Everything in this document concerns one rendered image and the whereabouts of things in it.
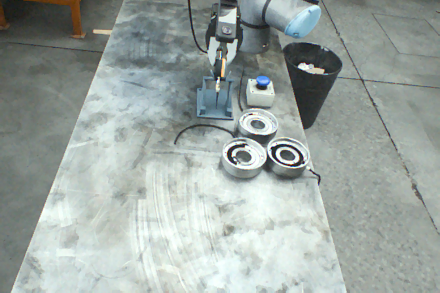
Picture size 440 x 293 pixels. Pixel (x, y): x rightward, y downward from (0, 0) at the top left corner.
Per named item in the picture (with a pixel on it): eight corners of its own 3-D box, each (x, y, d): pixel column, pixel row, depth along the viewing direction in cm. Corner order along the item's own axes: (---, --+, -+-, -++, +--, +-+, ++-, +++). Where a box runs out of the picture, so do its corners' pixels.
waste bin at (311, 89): (324, 137, 233) (349, 77, 205) (269, 132, 230) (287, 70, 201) (313, 101, 259) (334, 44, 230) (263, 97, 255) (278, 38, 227)
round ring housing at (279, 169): (256, 167, 96) (260, 155, 93) (273, 142, 103) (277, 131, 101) (296, 186, 93) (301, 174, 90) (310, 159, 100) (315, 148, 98)
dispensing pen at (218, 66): (211, 108, 105) (217, 44, 103) (210, 107, 109) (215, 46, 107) (219, 108, 105) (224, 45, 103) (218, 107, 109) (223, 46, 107)
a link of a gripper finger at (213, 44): (213, 57, 110) (221, 27, 105) (214, 68, 106) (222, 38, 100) (202, 55, 110) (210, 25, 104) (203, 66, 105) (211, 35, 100)
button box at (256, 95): (271, 107, 115) (275, 94, 111) (247, 105, 114) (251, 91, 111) (268, 91, 121) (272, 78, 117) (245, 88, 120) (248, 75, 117)
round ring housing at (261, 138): (281, 141, 104) (285, 130, 101) (247, 149, 100) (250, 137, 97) (263, 116, 111) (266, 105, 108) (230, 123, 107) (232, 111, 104)
